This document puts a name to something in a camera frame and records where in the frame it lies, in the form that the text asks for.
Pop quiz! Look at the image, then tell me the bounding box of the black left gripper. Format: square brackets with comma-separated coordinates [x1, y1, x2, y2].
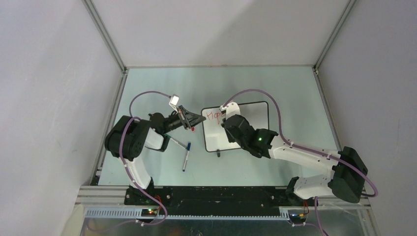
[162, 105, 206, 134]

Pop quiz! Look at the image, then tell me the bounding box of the white whiteboard black frame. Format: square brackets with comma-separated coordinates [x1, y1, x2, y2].
[201, 101, 269, 152]

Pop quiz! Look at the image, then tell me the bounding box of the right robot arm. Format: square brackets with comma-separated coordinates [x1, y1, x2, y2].
[221, 115, 368, 206]

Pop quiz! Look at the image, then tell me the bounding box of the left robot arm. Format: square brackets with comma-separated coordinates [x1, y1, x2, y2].
[104, 106, 206, 205]

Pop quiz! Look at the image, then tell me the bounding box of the green whiteboard marker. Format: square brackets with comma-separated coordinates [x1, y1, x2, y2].
[165, 134, 188, 150]

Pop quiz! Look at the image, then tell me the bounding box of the blue whiteboard marker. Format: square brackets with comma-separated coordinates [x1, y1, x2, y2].
[182, 142, 191, 172]

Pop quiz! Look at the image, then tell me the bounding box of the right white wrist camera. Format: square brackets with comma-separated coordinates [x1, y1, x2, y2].
[219, 101, 241, 119]

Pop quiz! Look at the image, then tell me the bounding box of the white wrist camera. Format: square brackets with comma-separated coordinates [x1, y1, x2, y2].
[219, 101, 241, 119]
[169, 94, 179, 113]

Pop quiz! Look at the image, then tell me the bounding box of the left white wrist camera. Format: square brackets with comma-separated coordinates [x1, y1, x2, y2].
[169, 94, 179, 113]

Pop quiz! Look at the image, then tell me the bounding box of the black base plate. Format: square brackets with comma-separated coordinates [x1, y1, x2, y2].
[123, 185, 318, 217]

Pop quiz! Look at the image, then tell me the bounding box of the grey cable duct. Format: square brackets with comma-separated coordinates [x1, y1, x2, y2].
[85, 207, 290, 221]

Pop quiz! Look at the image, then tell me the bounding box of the right aluminium frame rail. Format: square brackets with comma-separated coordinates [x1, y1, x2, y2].
[312, 0, 358, 149]

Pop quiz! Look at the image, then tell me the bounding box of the aluminium frame rail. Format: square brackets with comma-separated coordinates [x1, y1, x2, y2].
[83, 0, 128, 186]
[312, 0, 358, 149]

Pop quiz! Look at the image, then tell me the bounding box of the left aluminium frame rail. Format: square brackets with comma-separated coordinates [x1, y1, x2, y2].
[83, 0, 128, 186]

